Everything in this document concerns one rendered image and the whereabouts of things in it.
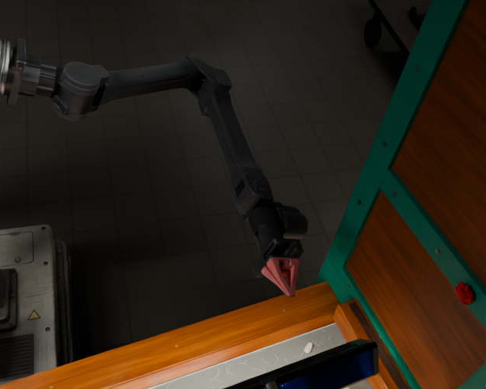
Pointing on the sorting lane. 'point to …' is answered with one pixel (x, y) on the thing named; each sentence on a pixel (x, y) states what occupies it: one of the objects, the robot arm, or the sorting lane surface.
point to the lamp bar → (325, 369)
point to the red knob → (464, 293)
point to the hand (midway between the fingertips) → (290, 292)
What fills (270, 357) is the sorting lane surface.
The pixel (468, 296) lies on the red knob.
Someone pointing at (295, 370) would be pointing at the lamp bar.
